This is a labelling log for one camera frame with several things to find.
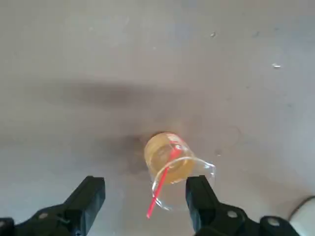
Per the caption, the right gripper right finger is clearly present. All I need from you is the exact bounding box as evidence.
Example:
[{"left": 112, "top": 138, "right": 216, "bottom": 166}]
[{"left": 185, "top": 175, "right": 300, "bottom": 236}]

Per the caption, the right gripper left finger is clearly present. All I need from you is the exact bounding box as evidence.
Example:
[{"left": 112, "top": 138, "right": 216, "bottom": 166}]
[{"left": 0, "top": 175, "right": 106, "bottom": 236}]

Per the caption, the clear measuring cup yellow solution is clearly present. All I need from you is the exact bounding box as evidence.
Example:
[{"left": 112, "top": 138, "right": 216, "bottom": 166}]
[{"left": 144, "top": 132, "right": 217, "bottom": 211}]

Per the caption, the red stirring stick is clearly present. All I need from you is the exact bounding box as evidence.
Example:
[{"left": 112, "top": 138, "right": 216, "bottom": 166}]
[{"left": 146, "top": 148, "right": 182, "bottom": 219}]

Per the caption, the white plastic bucket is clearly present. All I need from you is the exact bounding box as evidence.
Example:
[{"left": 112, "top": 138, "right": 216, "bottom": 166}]
[{"left": 287, "top": 195, "right": 315, "bottom": 236}]

